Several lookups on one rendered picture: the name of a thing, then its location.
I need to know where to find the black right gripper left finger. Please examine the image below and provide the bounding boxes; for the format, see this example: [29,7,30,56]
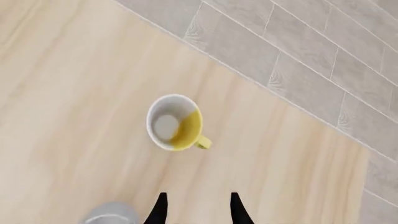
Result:
[144,192,169,224]

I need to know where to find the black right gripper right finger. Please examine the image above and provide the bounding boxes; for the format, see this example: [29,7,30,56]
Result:
[230,192,256,224]

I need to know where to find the yellow and white mug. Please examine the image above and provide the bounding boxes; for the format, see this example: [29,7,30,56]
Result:
[146,93,213,152]

